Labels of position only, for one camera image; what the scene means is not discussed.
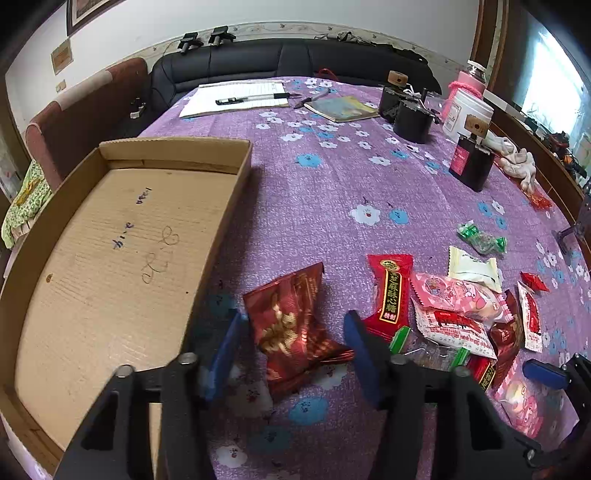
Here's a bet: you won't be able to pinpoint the pink cartoon snack packet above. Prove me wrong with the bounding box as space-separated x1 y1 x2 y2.
411 272 514 324

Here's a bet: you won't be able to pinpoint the white red sauce packet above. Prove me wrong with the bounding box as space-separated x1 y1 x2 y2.
517 282 543 353

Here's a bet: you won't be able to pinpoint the red plastic bag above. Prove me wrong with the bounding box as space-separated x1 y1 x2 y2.
496 158 554 211

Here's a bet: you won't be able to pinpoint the black pen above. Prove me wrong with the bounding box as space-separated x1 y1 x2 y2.
215 92 293 106

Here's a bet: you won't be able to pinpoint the cream white snack packet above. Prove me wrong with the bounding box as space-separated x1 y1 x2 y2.
448 246 502 293

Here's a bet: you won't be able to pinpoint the white plastic jar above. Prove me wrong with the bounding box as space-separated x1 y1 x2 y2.
443 90 494 142

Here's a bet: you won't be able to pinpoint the cardboard box tray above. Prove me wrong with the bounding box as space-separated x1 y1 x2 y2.
1 137 252 473

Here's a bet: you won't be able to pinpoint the small red candy packet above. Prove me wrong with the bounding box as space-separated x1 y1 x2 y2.
520 272 549 292

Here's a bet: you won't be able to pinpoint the black leather sofa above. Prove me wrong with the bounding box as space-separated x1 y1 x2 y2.
146 39 442 113

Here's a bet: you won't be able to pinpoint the clear green-edged cracker packet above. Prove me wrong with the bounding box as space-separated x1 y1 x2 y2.
389 326 469 371

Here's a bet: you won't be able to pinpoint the white cloth gloves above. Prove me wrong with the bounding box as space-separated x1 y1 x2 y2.
482 131 536 194

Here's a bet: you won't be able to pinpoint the brown armchair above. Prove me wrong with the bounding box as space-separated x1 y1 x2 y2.
24 58 148 191

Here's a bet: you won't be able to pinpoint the red yellow-label snack bar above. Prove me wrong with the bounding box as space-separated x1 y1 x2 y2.
363 254 414 342

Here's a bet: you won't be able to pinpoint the green candy wrapper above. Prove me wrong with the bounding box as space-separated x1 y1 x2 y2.
457 220 507 256

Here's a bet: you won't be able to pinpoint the large white red snack packet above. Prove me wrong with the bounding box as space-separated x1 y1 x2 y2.
413 300 497 360

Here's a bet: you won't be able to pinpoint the pink thermos bottle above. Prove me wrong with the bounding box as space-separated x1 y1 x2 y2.
441 60 487 120

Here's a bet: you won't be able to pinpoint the dark red gold snack bag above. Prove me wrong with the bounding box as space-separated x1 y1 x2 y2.
242 262 355 401

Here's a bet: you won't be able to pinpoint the purple phone stand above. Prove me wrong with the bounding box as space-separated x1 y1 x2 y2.
551 193 591 266

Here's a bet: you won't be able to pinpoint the green floral cushion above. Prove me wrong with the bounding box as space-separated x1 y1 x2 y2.
1 160 52 250

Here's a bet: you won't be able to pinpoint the framed wall picture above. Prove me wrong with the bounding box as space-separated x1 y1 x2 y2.
66 0 122 36

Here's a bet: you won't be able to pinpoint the white paper pad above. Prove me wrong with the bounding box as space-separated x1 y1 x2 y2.
179 80 290 118

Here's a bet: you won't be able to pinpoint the black grinder with red label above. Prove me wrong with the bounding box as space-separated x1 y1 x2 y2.
449 115 495 192

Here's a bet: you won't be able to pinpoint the purple floral tablecloth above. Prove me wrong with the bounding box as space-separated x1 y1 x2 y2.
145 100 590 479

